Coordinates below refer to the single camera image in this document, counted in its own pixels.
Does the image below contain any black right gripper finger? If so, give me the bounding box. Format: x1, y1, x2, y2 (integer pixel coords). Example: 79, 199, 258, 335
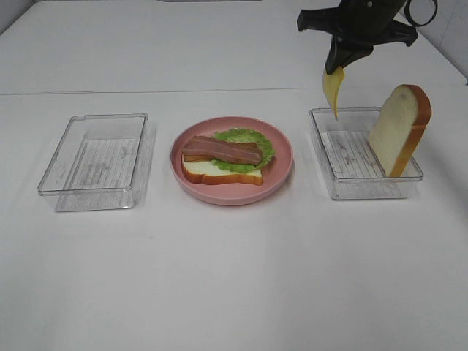
325, 35, 346, 75
339, 46, 374, 69

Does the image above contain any pink round plate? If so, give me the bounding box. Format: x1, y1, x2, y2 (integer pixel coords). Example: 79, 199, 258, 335
170, 116, 293, 205

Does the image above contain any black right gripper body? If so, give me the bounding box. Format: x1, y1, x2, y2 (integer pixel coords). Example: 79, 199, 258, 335
297, 0, 418, 49

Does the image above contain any green lettuce leaf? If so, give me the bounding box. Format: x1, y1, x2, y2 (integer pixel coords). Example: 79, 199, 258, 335
211, 128, 275, 173

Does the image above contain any bread slice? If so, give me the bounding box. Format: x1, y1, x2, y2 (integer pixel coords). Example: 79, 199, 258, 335
181, 152, 263, 185
368, 84, 432, 178

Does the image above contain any clear plastic tray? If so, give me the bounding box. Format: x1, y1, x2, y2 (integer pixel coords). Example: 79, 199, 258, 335
309, 107, 423, 200
37, 113, 156, 212

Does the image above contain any yellow cheese slice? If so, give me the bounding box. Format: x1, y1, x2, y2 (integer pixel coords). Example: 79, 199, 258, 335
322, 66, 345, 120

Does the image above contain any clear left plastic tray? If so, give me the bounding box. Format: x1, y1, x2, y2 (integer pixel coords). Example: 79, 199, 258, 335
37, 113, 156, 212

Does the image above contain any clear right plastic tray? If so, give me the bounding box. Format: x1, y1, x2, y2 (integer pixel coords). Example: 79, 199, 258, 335
309, 107, 423, 200

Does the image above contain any bacon strip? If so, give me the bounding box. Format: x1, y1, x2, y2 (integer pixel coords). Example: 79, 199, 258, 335
182, 144, 263, 165
181, 136, 263, 165

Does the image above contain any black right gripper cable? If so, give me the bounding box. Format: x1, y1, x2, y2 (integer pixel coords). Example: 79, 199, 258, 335
404, 0, 439, 27

